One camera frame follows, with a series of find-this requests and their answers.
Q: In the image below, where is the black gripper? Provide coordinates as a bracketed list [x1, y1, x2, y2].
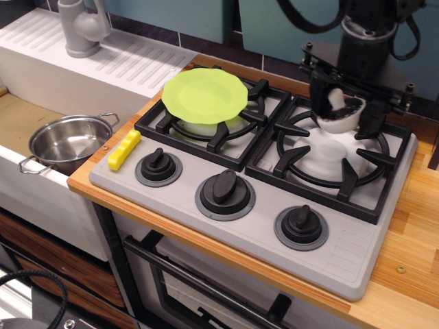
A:
[300, 41, 416, 140]

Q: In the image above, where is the white brown toy mushroom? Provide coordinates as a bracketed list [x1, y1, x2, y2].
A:
[317, 88, 366, 134]

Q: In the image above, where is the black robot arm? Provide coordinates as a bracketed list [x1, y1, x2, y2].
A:
[278, 1, 426, 139]

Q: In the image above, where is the lime green plastic plate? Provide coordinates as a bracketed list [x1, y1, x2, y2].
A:
[162, 68, 249, 124]

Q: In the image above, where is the yellow toy fry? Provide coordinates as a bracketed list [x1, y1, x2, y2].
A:
[107, 130, 141, 171]

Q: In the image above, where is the stainless steel pot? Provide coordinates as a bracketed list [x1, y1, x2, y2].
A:
[19, 112, 120, 176]

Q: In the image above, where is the white toy sink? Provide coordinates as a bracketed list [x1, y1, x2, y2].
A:
[1, 9, 195, 261]

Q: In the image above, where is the white right burner cap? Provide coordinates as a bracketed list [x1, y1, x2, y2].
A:
[294, 127, 368, 182]

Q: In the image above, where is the white burner cap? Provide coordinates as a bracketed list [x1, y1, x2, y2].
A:
[178, 117, 254, 139]
[294, 127, 368, 182]

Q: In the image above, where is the black right burner grate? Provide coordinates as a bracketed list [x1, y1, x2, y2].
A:
[246, 96, 418, 224]

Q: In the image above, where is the black burner grate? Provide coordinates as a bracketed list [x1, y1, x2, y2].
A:
[134, 65, 292, 171]
[246, 96, 418, 224]

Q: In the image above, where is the white left burner cap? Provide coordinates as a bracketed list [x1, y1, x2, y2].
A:
[178, 117, 254, 139]

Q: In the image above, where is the black left burner grate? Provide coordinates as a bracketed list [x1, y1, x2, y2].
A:
[134, 65, 292, 171]

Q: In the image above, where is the black right stove knob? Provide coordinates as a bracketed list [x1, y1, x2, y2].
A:
[274, 205, 329, 252]

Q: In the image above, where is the black stove knob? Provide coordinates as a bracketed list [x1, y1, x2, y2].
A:
[135, 147, 182, 188]
[274, 205, 329, 252]
[195, 169, 256, 221]

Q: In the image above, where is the grey toy stove top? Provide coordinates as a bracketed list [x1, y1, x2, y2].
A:
[88, 64, 419, 302]

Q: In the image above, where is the black middle stove knob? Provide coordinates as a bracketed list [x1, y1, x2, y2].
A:
[195, 169, 256, 221]

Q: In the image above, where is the black left stove knob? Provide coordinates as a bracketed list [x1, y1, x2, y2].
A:
[135, 147, 182, 188]

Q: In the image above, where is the toy oven door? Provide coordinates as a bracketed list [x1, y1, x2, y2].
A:
[113, 214, 343, 328]

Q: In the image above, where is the grey toy faucet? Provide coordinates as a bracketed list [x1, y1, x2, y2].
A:
[58, 0, 111, 58]

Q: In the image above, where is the wooden drawer front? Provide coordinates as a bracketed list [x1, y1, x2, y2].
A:
[1, 209, 126, 308]

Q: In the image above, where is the black braided cable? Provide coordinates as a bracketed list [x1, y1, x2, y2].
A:
[0, 269, 71, 329]

